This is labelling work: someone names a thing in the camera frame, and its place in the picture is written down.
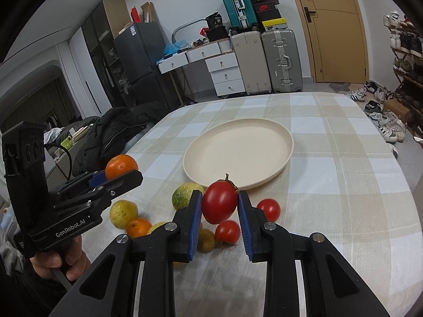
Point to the round red tomato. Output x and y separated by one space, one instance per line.
271 208

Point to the small yellow guava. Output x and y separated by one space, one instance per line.
122 212

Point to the brown longan fruit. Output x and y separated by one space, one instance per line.
206 241

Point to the black shoe boxes stack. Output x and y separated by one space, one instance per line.
266 10

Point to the orange tangerine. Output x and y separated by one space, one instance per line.
120 165
138 227

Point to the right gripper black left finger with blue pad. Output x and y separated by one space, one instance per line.
134 277

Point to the green yellow mottled fruit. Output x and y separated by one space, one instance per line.
182 195

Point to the cream round plate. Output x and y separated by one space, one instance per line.
249 151

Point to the silver grey suitcase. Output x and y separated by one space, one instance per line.
283 60

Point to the person's left hand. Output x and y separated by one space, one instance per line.
75 258

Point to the checkered beige tablecloth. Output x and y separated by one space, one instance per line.
342 180

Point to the teal suitcase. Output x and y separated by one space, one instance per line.
241 15

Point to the beige suitcase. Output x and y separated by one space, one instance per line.
250 54

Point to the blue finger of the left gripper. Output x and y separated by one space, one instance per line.
98 179

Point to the large oval red tomato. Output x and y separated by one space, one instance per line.
219 201

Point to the large yellow fruit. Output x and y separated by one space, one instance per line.
154 227

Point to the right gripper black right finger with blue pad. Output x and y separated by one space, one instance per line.
332 286

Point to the white drawer desk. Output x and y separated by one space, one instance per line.
221 62

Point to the small red tomato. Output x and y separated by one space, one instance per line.
228 232

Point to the black refrigerator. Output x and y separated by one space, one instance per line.
139 48

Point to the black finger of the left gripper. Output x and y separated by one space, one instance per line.
109 184

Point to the brown wooden door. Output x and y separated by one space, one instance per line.
335 38

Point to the shoe rack with shoes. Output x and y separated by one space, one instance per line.
406 44

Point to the black jacket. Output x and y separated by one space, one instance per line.
108 134

